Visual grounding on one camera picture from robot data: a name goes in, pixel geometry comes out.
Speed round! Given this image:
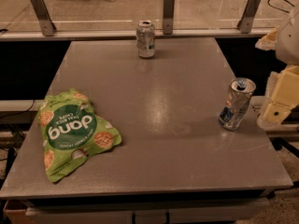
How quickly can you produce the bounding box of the crushed silver redbull can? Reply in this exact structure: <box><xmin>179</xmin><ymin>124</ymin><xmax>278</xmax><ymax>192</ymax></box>
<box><xmin>219</xmin><ymin>77</ymin><xmax>256</xmax><ymax>131</ymax></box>

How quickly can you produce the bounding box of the green dang chips bag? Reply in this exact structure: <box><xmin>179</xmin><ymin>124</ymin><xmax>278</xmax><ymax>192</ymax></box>
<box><xmin>37</xmin><ymin>89</ymin><xmax>121</xmax><ymax>183</ymax></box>

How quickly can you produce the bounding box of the cardboard box under table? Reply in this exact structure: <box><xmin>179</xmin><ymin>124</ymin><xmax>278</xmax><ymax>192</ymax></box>
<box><xmin>4</xmin><ymin>201</ymin><xmax>33</xmax><ymax>224</ymax></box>

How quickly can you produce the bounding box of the silver green 7up can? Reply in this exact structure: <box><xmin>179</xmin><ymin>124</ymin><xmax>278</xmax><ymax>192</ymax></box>
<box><xmin>136</xmin><ymin>21</ymin><xmax>155</xmax><ymax>58</ymax></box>

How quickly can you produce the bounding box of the middle metal bracket post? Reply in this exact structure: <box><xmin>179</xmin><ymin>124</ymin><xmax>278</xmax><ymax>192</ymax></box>
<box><xmin>163</xmin><ymin>0</ymin><xmax>175</xmax><ymax>35</ymax></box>

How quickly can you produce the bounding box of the black cable at left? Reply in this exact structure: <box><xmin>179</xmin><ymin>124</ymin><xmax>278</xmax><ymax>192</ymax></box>
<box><xmin>0</xmin><ymin>99</ymin><xmax>36</xmax><ymax>120</ymax></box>

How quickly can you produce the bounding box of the right metal bracket post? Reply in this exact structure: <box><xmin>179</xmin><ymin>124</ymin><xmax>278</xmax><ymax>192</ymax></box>
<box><xmin>237</xmin><ymin>0</ymin><xmax>262</xmax><ymax>34</ymax></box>

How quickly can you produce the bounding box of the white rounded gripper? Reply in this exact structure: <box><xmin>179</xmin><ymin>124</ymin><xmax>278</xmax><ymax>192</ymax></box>
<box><xmin>255</xmin><ymin>5</ymin><xmax>299</xmax><ymax>125</ymax></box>

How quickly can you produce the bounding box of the metal bracket post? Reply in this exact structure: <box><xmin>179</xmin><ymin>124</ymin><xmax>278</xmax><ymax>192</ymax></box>
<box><xmin>30</xmin><ymin>0</ymin><xmax>56</xmax><ymax>36</ymax></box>
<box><xmin>237</xmin><ymin>0</ymin><xmax>262</xmax><ymax>34</ymax></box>
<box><xmin>163</xmin><ymin>0</ymin><xmax>175</xmax><ymax>35</ymax></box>

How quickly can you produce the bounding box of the left metal bracket post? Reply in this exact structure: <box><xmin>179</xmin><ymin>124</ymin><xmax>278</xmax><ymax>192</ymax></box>
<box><xmin>30</xmin><ymin>0</ymin><xmax>56</xmax><ymax>36</ymax></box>

